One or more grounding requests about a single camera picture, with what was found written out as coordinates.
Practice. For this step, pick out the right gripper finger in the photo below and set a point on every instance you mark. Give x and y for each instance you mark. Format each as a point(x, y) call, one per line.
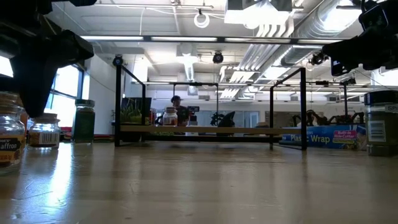
point(357, 49)
point(340, 68)

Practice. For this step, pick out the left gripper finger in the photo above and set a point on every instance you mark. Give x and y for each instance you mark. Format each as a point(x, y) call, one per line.
point(77, 46)
point(37, 81)

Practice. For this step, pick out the green-lid herb jar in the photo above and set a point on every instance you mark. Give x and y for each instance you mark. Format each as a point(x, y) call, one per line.
point(84, 124)

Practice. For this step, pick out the small saffron glass jar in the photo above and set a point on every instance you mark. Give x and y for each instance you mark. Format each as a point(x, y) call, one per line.
point(11, 146)

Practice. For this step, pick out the black-lid green herb jar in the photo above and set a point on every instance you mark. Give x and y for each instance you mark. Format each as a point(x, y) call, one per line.
point(381, 137)

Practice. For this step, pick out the black idle robot arm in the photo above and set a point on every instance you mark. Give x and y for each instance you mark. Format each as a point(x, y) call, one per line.
point(345, 119)
point(311, 119)

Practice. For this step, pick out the large window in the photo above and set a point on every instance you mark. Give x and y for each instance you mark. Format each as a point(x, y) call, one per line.
point(66, 90)

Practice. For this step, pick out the dark ceiling fixture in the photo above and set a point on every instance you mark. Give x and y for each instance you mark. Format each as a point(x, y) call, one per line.
point(82, 2)

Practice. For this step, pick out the blue plastic wrap box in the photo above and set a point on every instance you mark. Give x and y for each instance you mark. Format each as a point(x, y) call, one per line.
point(311, 137)

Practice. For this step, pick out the red folder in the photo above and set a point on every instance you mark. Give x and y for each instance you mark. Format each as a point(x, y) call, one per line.
point(104, 136)

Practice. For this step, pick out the small potted green plant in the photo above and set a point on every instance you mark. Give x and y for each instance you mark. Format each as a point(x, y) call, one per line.
point(132, 115)

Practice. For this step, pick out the white ceiling air unit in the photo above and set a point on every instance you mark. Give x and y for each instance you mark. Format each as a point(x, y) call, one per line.
point(258, 15)

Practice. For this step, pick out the LED light bar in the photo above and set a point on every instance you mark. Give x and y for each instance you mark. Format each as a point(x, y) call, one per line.
point(183, 39)

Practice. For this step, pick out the person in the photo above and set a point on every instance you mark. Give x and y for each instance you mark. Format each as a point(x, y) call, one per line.
point(182, 113)

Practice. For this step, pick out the black office chair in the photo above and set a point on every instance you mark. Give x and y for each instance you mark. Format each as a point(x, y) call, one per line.
point(227, 121)

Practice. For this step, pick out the black ceiling camera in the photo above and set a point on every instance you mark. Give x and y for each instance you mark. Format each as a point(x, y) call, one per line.
point(217, 57)
point(317, 58)
point(117, 60)

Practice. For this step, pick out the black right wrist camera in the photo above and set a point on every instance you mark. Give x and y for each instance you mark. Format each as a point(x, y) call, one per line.
point(374, 17)

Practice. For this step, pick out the silver round air duct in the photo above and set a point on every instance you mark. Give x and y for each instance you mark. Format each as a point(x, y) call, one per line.
point(323, 21)

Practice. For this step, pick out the ribbed flat ceiling duct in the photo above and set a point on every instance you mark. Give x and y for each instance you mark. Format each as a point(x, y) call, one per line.
point(264, 53)

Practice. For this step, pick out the white ceiling duct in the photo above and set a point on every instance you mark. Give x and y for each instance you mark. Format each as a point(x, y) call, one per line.
point(188, 59)

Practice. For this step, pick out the wooden shelf black frame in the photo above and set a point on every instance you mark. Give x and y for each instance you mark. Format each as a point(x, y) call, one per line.
point(202, 129)

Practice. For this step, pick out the black aluminium table frame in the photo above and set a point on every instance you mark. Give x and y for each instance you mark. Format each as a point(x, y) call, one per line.
point(202, 138)

